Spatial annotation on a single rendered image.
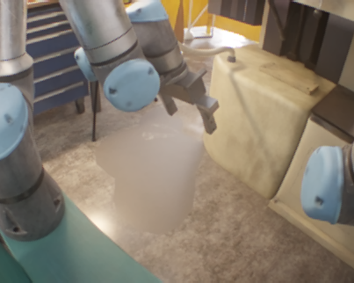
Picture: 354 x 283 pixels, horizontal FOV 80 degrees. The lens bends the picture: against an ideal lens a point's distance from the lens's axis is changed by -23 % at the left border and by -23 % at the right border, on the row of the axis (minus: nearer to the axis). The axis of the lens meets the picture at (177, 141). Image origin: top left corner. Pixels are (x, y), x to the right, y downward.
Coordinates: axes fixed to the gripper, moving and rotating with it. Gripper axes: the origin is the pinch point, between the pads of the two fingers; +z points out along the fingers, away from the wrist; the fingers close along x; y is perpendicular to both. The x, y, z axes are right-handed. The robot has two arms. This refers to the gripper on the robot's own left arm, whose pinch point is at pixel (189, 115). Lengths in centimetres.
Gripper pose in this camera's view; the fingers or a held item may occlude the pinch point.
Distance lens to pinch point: 66.1
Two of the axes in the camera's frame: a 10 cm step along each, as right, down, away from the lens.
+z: 3.1, 6.2, 7.2
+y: 6.6, -6.9, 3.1
